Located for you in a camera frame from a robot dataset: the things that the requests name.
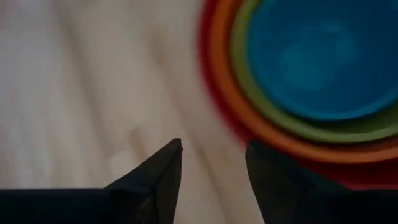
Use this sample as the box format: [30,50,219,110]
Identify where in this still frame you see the blue plastic bowl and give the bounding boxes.
[247,0,398,121]

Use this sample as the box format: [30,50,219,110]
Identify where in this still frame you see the green plastic bowl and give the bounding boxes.
[229,0,398,144]

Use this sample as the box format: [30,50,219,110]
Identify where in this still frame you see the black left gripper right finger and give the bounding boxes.
[244,139,398,224]

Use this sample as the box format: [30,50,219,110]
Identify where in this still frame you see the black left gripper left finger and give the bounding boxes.
[0,138,183,224]

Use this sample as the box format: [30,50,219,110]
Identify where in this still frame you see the large orange plastic bowl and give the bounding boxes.
[210,0,398,164]

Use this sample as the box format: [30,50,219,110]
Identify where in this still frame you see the large red plastic bowl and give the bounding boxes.
[196,0,398,190]

